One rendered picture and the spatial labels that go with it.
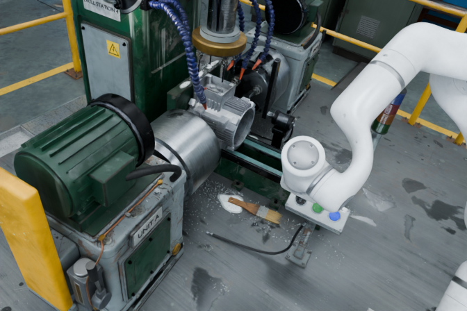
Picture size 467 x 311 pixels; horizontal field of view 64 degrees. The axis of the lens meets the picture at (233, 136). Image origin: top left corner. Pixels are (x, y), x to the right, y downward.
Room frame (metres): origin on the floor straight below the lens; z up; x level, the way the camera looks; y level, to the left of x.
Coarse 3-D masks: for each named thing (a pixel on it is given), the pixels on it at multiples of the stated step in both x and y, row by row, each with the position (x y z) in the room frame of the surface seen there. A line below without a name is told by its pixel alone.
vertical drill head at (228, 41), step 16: (208, 0) 1.13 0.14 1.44; (224, 0) 1.10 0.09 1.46; (208, 16) 1.12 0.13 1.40; (224, 16) 1.10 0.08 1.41; (192, 32) 1.13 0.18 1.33; (208, 32) 1.10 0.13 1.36; (224, 32) 1.10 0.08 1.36; (240, 32) 1.19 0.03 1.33; (208, 48) 1.06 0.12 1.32; (224, 48) 1.06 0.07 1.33; (240, 48) 1.10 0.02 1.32; (224, 64) 1.08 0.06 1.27
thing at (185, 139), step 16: (176, 112) 0.92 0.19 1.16; (160, 128) 0.83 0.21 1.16; (176, 128) 0.84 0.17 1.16; (192, 128) 0.86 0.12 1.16; (208, 128) 0.89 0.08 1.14; (160, 144) 0.77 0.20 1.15; (176, 144) 0.78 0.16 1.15; (192, 144) 0.81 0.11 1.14; (208, 144) 0.85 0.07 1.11; (176, 160) 0.74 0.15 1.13; (192, 160) 0.77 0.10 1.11; (208, 160) 0.82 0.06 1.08; (192, 176) 0.74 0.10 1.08; (192, 192) 0.74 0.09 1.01
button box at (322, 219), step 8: (288, 200) 0.73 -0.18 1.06; (288, 208) 0.72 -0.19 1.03; (296, 208) 0.71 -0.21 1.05; (304, 208) 0.71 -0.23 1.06; (344, 208) 0.71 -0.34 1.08; (304, 216) 0.70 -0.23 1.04; (312, 216) 0.69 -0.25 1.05; (320, 216) 0.69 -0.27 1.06; (328, 216) 0.69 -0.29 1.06; (344, 216) 0.69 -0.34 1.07; (320, 224) 0.68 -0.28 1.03; (328, 224) 0.67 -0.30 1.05; (336, 224) 0.67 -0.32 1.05; (344, 224) 0.67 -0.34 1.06; (336, 232) 0.66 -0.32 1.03
